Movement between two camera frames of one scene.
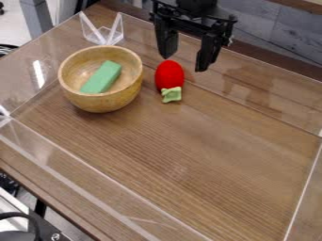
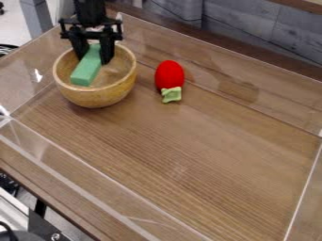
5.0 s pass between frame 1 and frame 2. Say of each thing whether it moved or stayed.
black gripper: moved
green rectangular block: moved
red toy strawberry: stayed
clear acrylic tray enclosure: stayed
